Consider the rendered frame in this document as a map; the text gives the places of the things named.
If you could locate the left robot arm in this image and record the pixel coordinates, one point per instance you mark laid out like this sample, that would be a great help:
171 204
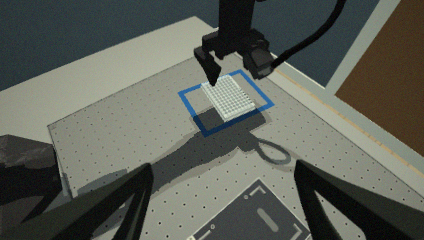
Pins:
239 7

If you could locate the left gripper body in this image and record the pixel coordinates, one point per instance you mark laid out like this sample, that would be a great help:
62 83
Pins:
232 35

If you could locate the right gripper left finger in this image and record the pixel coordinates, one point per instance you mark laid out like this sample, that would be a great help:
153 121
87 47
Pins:
79 218

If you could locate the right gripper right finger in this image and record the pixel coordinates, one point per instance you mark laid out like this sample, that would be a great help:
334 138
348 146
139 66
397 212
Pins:
379 217

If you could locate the blue tape outline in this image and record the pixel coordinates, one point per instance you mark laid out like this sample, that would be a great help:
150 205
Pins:
231 122

